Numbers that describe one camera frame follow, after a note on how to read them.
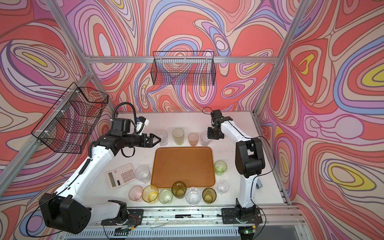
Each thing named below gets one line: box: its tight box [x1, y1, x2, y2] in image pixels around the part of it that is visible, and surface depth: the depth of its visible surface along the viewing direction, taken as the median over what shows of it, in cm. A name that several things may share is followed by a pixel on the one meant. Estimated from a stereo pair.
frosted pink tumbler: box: [188, 132, 199, 147], surface depth 100 cm
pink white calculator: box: [106, 163, 136, 190], surface depth 87 cm
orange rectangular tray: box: [151, 146, 216, 189], surface depth 93 cm
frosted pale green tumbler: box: [172, 128, 185, 146], surface depth 98 cm
